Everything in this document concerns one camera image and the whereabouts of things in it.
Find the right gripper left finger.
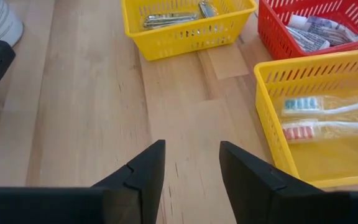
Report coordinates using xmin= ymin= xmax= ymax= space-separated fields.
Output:
xmin=0 ymin=139 xmax=167 ymax=224

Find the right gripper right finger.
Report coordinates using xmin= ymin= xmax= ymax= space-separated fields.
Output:
xmin=219 ymin=141 xmax=358 ymax=224

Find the red toothbrush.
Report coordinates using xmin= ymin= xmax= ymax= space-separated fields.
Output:
xmin=280 ymin=119 xmax=358 ymax=143

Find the clear plastic bag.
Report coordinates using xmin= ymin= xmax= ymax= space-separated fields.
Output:
xmin=280 ymin=95 xmax=358 ymax=118

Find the white toothpaste tube purple print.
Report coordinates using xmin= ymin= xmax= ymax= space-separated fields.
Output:
xmin=285 ymin=26 xmax=331 ymax=53
xmin=287 ymin=14 xmax=358 ymax=47

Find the silver nail clipper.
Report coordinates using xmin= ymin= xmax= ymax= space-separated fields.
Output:
xmin=197 ymin=0 xmax=220 ymax=19
xmin=142 ymin=11 xmax=200 ymax=30

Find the yellow plastic slotted basket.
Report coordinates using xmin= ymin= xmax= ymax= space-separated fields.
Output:
xmin=254 ymin=48 xmax=358 ymax=189
xmin=121 ymin=0 xmax=259 ymax=62

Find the red plastic slotted basket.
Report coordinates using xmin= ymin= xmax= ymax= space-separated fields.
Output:
xmin=257 ymin=0 xmax=358 ymax=61

